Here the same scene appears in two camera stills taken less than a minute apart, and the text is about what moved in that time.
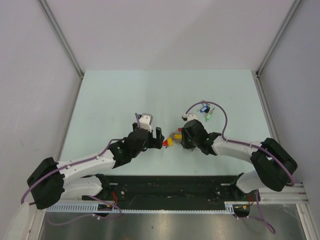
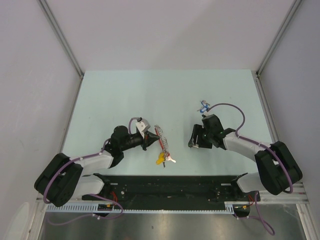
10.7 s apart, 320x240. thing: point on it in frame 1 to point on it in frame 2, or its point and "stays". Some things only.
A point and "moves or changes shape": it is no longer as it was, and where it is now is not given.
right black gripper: x=185 y=144 to x=197 y=130
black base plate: x=169 y=192 stays
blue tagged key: x=205 y=108 stays
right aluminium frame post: x=294 y=7 stays
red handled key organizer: x=176 y=138 moves or changes shape
